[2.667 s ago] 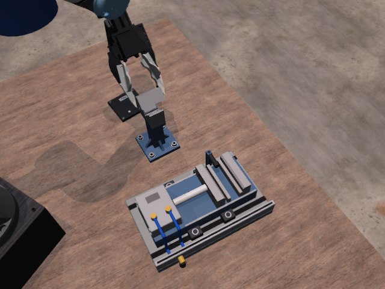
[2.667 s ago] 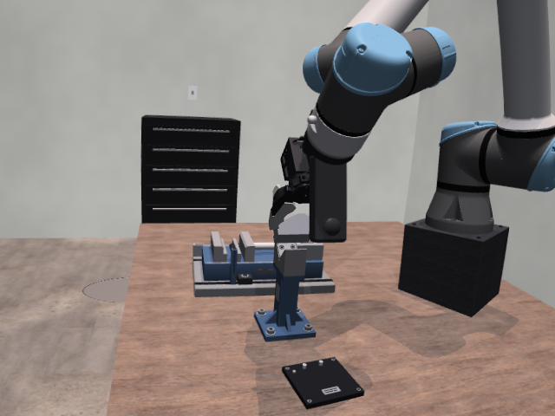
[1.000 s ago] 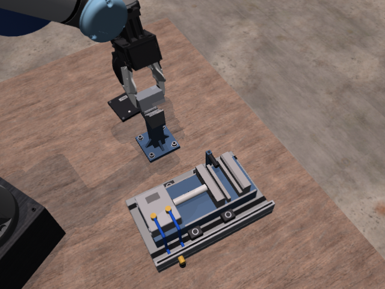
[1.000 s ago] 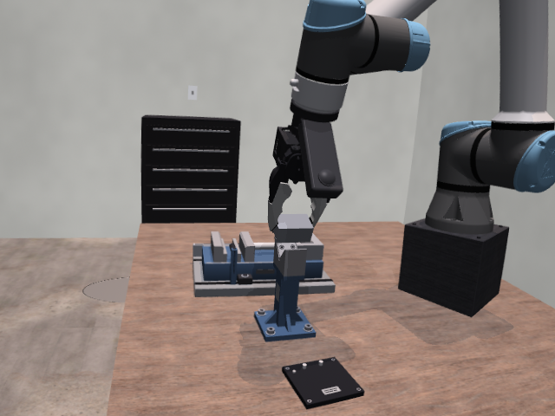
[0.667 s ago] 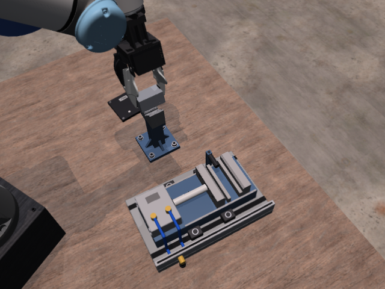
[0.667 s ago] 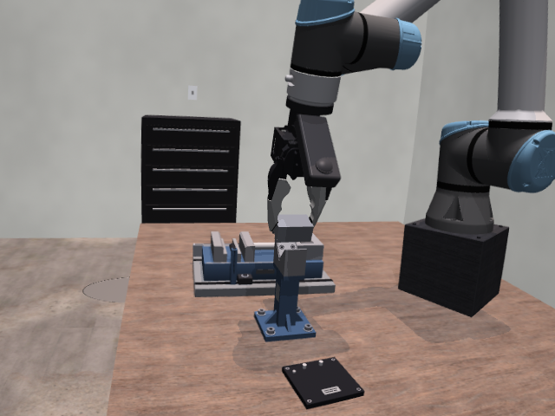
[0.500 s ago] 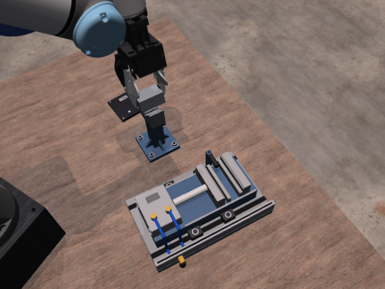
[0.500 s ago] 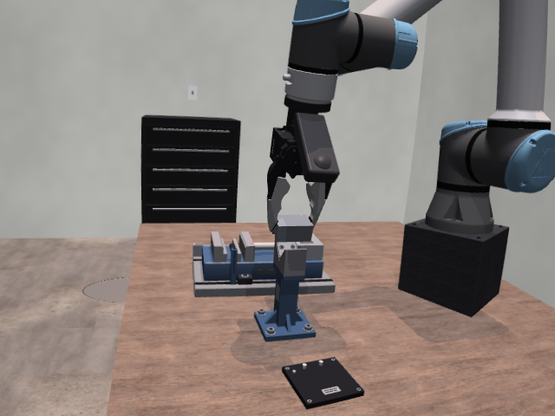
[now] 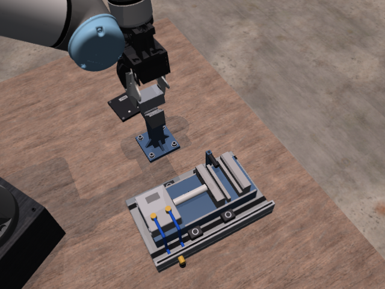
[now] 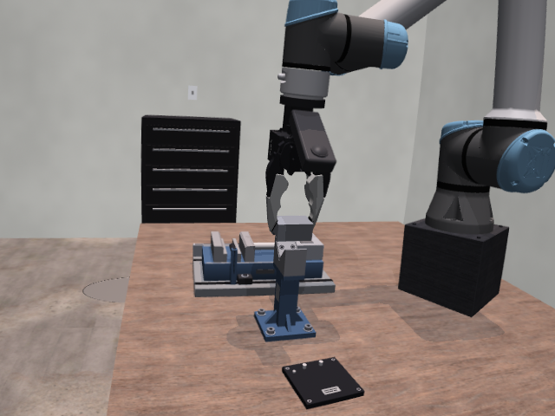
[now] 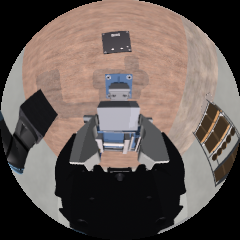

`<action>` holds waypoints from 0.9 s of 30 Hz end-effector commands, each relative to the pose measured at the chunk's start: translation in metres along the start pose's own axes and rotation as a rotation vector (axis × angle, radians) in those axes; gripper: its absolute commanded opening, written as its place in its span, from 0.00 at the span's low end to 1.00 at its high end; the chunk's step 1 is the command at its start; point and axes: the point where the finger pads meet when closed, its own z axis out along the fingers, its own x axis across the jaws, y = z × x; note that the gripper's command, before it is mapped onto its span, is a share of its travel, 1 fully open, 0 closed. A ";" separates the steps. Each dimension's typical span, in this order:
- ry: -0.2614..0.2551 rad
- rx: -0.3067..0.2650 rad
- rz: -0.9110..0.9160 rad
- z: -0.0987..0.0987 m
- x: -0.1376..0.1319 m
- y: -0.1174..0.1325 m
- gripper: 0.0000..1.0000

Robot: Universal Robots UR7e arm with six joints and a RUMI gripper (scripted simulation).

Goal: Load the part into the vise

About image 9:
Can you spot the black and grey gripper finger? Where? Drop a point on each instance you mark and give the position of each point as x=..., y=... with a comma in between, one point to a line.
x=162, y=84
x=127, y=79

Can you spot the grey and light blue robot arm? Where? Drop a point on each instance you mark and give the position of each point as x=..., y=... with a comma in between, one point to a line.
x=85, y=29

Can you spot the grey flat bar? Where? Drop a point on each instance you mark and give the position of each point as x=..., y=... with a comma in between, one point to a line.
x=218, y=182
x=230, y=178

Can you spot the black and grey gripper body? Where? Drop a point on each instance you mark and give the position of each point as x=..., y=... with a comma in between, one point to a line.
x=153, y=63

